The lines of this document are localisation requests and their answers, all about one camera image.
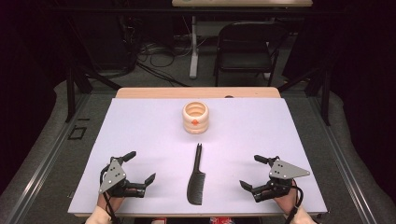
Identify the person's left hand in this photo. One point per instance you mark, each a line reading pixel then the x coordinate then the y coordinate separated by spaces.
pixel 109 202

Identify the black comb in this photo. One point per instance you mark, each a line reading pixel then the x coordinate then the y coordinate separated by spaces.
pixel 196 186

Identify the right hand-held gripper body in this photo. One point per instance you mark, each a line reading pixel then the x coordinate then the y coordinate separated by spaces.
pixel 281 174

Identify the person's red patterned clothing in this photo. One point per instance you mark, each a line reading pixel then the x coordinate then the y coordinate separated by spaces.
pixel 221 221

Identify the cream ribbed cup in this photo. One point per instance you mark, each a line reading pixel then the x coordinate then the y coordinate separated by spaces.
pixel 195 118

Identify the white-legged desk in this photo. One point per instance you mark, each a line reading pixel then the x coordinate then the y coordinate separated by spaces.
pixel 243 3

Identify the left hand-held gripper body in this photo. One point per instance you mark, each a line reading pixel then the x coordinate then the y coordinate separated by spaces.
pixel 113 177

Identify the aluminium floor rail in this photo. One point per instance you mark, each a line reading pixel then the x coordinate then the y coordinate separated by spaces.
pixel 345 165
pixel 46 158

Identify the white table mat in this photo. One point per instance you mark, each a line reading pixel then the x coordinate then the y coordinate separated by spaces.
pixel 236 149

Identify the black folding chair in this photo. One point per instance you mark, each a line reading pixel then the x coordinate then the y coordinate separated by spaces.
pixel 246 53

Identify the wooden table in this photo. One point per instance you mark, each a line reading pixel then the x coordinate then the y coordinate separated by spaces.
pixel 186 92

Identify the black metal stand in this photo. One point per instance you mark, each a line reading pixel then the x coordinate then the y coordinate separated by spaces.
pixel 71 93
pixel 325 93

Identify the dark curtain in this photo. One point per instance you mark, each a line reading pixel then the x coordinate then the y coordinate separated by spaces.
pixel 367 77
pixel 28 77

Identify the person's right hand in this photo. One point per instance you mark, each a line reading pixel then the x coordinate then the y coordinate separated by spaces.
pixel 285 202

